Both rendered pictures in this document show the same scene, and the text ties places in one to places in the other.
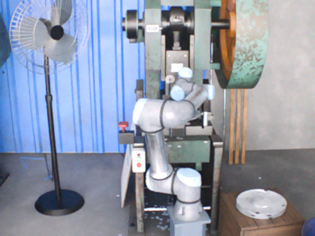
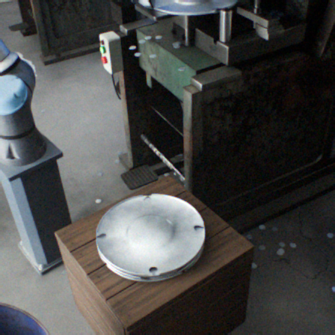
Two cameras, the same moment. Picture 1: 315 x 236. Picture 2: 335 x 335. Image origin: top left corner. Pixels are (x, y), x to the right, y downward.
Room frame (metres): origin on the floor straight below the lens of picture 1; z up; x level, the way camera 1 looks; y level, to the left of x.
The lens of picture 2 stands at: (1.65, -1.37, 1.29)
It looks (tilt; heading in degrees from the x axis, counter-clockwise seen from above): 39 degrees down; 67
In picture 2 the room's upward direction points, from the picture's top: 5 degrees counter-clockwise
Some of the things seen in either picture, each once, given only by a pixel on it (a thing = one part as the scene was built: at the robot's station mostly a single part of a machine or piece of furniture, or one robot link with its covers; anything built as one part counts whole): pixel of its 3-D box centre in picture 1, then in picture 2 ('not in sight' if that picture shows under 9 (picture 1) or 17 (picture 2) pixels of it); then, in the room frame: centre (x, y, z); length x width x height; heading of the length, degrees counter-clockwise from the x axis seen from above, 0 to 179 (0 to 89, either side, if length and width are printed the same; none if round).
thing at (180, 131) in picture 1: (178, 126); (179, 21); (2.35, -0.10, 0.72); 0.25 x 0.14 x 0.14; 2
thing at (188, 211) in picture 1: (188, 204); (19, 137); (1.76, -0.14, 0.50); 0.15 x 0.15 x 0.10
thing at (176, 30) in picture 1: (176, 32); not in sight; (2.52, -0.10, 1.27); 0.21 x 0.12 x 0.34; 2
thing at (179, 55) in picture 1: (176, 70); not in sight; (2.48, -0.10, 1.04); 0.17 x 0.15 x 0.30; 2
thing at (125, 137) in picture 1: (127, 145); (125, 25); (2.28, 0.21, 0.62); 0.10 x 0.06 x 0.20; 92
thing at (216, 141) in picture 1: (211, 146); (303, 101); (2.67, -0.36, 0.45); 0.92 x 0.12 x 0.90; 2
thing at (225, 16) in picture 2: (205, 117); (225, 24); (2.40, -0.28, 0.75); 0.03 x 0.03 x 0.10; 2
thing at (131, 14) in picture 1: (136, 26); not in sight; (2.53, 0.15, 1.31); 0.22 x 0.12 x 0.22; 2
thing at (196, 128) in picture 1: (175, 123); (224, 21); (2.52, -0.10, 0.68); 0.45 x 0.30 x 0.06; 92
